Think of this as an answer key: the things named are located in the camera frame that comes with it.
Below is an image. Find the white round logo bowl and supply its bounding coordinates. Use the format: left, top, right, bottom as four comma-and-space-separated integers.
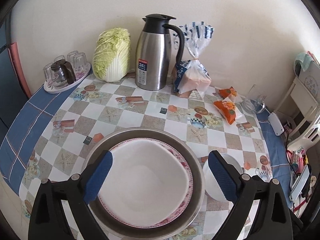
203, 153, 243, 202

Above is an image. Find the large stainless steel basin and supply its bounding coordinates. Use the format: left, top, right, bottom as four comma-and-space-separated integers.
82, 127, 205, 239

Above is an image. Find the white square bowl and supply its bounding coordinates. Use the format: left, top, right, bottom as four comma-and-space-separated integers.
98, 140, 190, 226

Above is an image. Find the pink floral plate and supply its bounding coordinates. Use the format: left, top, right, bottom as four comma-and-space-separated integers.
96, 138, 194, 228

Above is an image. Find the checkered patterned tablecloth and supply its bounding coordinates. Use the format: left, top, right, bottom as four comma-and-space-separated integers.
1, 76, 277, 239

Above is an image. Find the white power adapter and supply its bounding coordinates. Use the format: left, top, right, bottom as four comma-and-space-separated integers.
268, 112, 284, 136

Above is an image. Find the clear glass mug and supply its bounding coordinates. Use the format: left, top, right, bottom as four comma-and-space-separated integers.
241, 85, 266, 114

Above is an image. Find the white shelf rack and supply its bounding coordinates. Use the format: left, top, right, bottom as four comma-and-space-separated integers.
272, 55, 320, 160

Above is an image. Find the orange snack packet front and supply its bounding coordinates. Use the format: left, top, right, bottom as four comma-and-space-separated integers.
213, 98, 243, 125

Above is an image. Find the orange snack packet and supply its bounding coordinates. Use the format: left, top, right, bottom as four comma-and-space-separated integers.
219, 87, 238, 103
213, 98, 243, 125

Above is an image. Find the orange snack packet rear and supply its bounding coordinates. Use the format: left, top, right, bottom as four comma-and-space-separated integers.
219, 87, 238, 103

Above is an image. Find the white oval tray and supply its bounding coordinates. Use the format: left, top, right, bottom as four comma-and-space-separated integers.
43, 60, 91, 94

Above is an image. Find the upturned drinking glass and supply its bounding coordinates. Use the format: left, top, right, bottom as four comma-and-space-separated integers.
67, 50, 79, 66
73, 53, 87, 77
43, 63, 53, 87

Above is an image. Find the bagged sliced bread loaf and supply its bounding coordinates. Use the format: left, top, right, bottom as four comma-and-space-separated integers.
172, 21, 214, 99

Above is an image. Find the napa cabbage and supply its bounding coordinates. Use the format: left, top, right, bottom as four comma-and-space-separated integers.
92, 28, 131, 82

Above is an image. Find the stainless steel thermos jug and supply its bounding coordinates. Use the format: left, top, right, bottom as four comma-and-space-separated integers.
135, 14, 185, 91

